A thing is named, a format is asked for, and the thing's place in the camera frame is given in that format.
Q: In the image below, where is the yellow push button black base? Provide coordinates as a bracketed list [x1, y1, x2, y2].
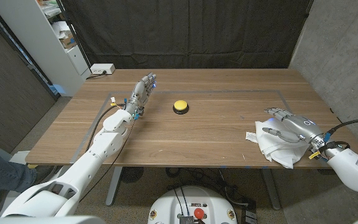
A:
[172, 100, 190, 115]

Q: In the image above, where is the white cloth napkin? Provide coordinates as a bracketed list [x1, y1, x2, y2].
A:
[246, 118, 311, 170]

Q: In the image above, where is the white power strip box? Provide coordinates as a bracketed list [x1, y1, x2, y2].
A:
[89, 63, 116, 75]

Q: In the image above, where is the black round floor fan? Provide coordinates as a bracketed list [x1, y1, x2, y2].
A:
[119, 167, 145, 184]

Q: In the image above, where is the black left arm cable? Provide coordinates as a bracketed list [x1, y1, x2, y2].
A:
[85, 104, 127, 153]

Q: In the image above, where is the cardboard box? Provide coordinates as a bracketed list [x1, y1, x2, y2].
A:
[61, 30, 78, 50]

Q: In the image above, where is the black power brick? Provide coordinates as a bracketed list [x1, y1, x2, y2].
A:
[241, 207, 258, 224]

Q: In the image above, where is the dark wooden door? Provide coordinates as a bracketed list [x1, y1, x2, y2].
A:
[0, 6, 57, 153]

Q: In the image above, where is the white shelf cabinet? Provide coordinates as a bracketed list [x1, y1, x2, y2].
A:
[0, 0, 92, 97]

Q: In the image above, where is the grey metal table leg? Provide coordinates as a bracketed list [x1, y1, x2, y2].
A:
[259, 169, 282, 211]
[105, 166, 123, 207]

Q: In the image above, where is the white robot torso base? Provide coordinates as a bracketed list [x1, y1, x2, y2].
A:
[147, 185, 238, 224]

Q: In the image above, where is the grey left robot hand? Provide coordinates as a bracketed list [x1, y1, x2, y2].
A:
[124, 73, 157, 121]

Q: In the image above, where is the black curtain backdrop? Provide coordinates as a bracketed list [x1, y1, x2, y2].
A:
[60, 0, 314, 70]

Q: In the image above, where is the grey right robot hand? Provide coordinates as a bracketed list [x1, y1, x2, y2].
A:
[262, 107, 331, 152]

